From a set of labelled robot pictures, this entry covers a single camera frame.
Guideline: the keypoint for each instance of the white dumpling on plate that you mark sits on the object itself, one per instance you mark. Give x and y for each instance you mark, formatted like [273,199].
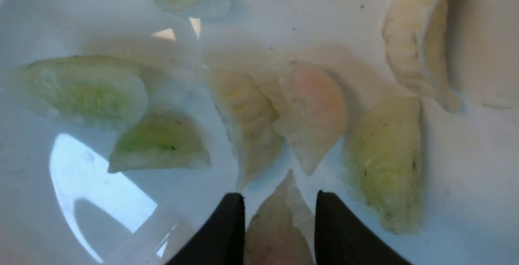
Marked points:
[248,117]
[414,34]

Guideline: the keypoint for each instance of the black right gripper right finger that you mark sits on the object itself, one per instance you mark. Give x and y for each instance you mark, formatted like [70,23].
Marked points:
[342,239]

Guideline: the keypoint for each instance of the pink dumpling on plate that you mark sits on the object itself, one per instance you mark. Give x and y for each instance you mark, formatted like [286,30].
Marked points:
[313,113]

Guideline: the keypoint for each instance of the white square plate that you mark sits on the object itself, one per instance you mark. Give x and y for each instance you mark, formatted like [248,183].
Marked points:
[59,206]

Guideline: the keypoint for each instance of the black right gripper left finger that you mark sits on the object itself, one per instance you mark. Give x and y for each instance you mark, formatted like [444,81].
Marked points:
[220,241]

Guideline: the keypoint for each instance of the pink dumpling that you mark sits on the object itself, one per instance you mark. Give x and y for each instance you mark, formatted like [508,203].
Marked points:
[281,232]
[313,113]

